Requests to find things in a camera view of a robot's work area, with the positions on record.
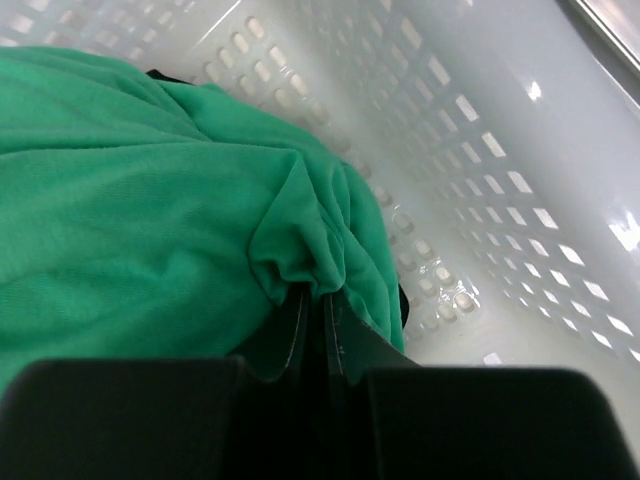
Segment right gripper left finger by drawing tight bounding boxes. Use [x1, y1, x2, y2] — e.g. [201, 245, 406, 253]
[0, 289, 314, 480]

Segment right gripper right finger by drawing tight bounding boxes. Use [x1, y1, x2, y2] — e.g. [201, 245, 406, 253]
[322, 292, 639, 480]

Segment black tank top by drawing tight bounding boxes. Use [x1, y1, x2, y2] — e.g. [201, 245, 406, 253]
[144, 68, 412, 331]

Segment green tank top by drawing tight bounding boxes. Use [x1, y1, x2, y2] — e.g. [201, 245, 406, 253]
[1, 47, 404, 386]

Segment white plastic basket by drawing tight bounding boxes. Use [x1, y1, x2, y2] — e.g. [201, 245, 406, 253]
[0, 0, 640, 369]

